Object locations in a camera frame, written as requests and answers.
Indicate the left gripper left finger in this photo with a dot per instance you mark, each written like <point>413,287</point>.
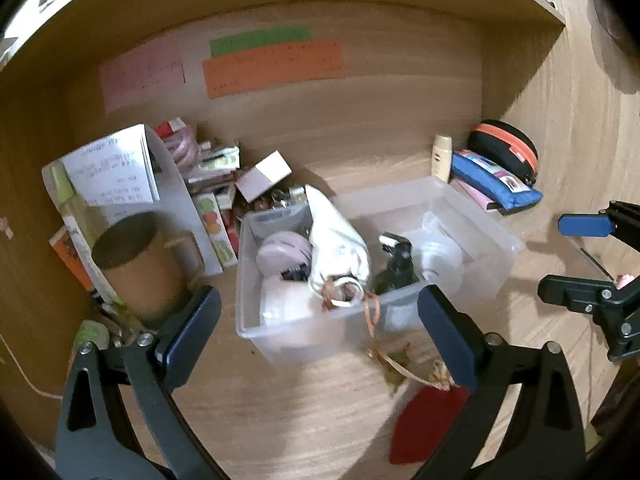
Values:
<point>95,438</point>

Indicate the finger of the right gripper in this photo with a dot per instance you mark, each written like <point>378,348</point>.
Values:
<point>580,295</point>
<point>618,219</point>

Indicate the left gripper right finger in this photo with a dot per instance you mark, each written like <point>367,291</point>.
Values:
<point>545,437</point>

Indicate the red velvet pouch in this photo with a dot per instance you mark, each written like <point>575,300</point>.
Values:
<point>424,422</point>

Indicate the green wooden gourd charm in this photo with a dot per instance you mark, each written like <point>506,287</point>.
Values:
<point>394,365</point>

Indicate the dark green spray bottle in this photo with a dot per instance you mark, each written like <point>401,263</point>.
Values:
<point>399,272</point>

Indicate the white cloth drawstring bag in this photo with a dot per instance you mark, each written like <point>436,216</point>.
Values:
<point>337,248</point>

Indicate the pink round compact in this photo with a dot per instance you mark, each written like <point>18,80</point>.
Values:
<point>281,251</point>

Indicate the person's right hand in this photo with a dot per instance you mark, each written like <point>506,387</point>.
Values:
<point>623,280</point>

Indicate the blue patchwork pouch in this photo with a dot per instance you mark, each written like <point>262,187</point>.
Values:
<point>498,184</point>

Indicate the black orange round case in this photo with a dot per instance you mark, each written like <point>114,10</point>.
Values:
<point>508,147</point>

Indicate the brown mug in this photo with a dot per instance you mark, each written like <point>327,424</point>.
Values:
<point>150,271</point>

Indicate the cream lotion bottle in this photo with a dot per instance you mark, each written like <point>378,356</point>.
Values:
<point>441,158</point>

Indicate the white bookend stand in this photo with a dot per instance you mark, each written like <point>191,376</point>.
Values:
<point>176,206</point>

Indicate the fruit pattern box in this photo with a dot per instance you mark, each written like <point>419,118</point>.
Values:
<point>210,214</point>

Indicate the clear plastic storage bin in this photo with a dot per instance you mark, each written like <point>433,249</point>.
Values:
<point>457,246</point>

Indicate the white paper receipt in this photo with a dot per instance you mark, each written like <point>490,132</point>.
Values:
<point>114,170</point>

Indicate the stack of books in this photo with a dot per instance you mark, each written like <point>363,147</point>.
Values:
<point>215,173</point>

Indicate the bowl of beads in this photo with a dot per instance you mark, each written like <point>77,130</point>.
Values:
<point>279,198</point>

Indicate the small pink white box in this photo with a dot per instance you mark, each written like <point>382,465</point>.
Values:
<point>263,176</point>

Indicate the pink sticky note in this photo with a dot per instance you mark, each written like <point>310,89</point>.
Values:
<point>141,73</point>

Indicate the orange paper note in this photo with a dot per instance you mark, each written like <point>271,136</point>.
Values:
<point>262,67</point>

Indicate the green paper note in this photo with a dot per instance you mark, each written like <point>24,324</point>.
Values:
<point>257,38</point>

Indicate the pink coiled cable pack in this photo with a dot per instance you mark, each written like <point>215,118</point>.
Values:
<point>183,147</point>

